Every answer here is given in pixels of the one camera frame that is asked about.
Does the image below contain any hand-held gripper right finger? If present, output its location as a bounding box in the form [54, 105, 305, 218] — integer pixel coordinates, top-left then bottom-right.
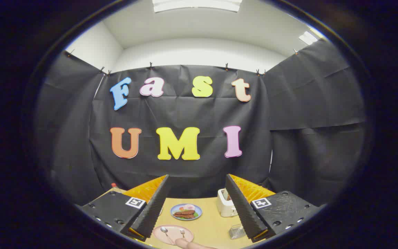
[225, 174, 321, 242]

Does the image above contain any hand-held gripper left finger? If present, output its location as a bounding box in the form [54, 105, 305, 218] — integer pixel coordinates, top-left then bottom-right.
[80, 175, 170, 242]

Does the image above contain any metal spoon checkered handle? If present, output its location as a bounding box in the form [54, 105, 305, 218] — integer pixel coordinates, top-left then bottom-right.
[160, 227, 174, 244]

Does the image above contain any white toaster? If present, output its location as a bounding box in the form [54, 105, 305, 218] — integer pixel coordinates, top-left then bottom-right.
[217, 188, 238, 218]

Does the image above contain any blue plate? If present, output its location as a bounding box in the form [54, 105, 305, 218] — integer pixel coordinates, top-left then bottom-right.
[170, 203, 202, 221]

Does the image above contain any clear cutlery basket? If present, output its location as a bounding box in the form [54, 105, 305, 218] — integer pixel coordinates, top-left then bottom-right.
[229, 224, 247, 240]

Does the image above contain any pink plate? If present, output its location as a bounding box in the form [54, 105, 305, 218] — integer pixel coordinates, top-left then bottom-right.
[152, 225, 194, 245]

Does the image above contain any row of black cloth clips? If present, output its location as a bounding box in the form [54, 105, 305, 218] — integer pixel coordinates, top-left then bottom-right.
[66, 48, 300, 76]

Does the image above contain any small ceiling light panel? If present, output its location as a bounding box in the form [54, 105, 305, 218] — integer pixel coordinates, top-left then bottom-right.
[298, 30, 319, 45]

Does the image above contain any large ceiling light panel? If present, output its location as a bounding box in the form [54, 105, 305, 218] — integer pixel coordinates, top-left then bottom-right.
[152, 0, 243, 13]

